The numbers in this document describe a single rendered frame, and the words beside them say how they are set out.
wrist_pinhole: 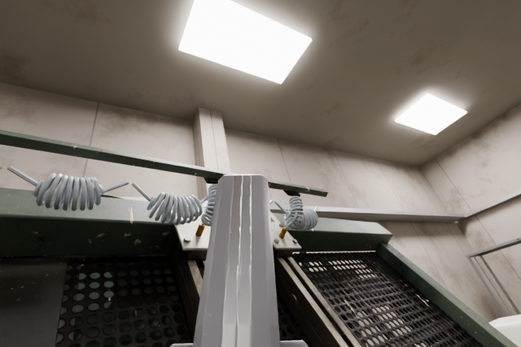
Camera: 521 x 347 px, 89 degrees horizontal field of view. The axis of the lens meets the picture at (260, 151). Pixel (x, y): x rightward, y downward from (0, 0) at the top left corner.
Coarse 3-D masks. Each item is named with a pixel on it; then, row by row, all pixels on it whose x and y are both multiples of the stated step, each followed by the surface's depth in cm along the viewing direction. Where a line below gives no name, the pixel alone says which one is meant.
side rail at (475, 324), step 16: (384, 256) 124; (400, 256) 121; (400, 272) 117; (416, 272) 113; (432, 288) 106; (448, 304) 101; (464, 304) 102; (464, 320) 96; (480, 320) 96; (480, 336) 92; (496, 336) 90
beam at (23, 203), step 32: (0, 192) 54; (32, 192) 58; (0, 224) 50; (32, 224) 52; (64, 224) 55; (96, 224) 58; (128, 224) 62; (160, 224) 66; (320, 224) 106; (352, 224) 120; (0, 256) 52
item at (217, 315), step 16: (224, 176) 10; (240, 176) 10; (224, 192) 9; (240, 192) 9; (224, 208) 8; (240, 208) 8; (224, 224) 8; (240, 224) 8; (224, 240) 7; (208, 256) 7; (224, 256) 7; (208, 272) 7; (224, 272) 7; (208, 288) 6; (224, 288) 6; (208, 304) 6; (224, 304) 6; (208, 320) 6; (224, 320) 6; (208, 336) 5; (224, 336) 5
